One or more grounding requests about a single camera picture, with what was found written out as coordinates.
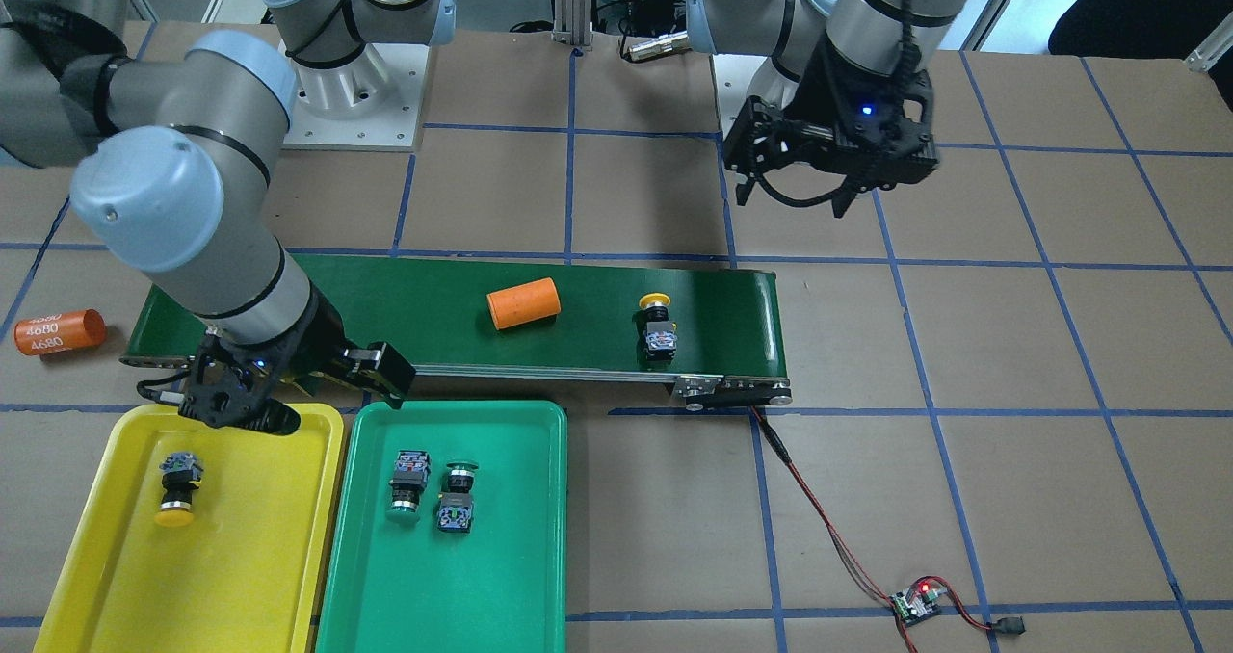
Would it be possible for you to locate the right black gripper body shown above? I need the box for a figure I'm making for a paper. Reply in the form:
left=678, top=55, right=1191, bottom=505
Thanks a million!
left=179, top=287, right=417, bottom=434

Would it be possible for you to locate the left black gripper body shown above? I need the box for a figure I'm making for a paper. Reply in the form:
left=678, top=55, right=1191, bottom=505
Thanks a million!
left=723, top=33, right=941, bottom=189

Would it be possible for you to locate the green push button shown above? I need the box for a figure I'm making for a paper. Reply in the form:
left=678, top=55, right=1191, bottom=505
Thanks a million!
left=383, top=450, right=432, bottom=522
left=435, top=460, right=480, bottom=533

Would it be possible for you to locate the yellow push button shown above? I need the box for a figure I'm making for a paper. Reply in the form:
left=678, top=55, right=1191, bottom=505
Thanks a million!
left=154, top=451, right=203, bottom=529
left=639, top=293, right=678, bottom=360

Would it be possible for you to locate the orange cylinder with 4680 print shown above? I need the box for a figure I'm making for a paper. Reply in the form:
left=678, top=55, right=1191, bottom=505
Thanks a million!
left=14, top=309, right=107, bottom=357

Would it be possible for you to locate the plain orange cylinder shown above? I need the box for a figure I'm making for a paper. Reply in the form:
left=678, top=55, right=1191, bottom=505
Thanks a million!
left=487, top=278, right=561, bottom=331

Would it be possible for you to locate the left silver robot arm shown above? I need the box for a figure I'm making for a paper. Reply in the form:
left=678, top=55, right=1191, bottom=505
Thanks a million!
left=687, top=0, right=968, bottom=216

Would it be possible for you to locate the green conveyor belt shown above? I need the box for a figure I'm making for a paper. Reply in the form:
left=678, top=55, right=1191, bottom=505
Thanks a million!
left=120, top=246, right=794, bottom=412

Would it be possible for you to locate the green plastic tray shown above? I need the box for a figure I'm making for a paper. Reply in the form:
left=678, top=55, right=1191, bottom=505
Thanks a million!
left=316, top=400, right=567, bottom=652

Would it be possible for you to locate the yellow plastic tray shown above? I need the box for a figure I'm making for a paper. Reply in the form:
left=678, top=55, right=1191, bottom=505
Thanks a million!
left=35, top=404, right=345, bottom=652

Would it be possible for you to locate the small controller circuit board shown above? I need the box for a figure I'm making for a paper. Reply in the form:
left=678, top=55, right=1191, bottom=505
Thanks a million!
left=890, top=583, right=947, bottom=627

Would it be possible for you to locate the red black conveyor cable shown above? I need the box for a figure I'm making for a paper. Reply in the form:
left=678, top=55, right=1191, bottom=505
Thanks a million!
left=748, top=407, right=1026, bottom=637

